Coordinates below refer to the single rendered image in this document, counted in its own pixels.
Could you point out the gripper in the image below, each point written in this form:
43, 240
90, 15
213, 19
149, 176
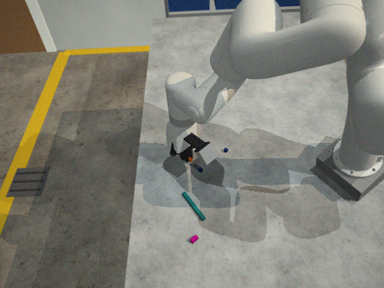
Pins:
175, 139

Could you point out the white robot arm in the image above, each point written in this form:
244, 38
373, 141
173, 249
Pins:
254, 45

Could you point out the magenta rod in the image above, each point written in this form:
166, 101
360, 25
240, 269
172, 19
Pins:
193, 239

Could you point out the turquoise rod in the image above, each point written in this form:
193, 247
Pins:
193, 205

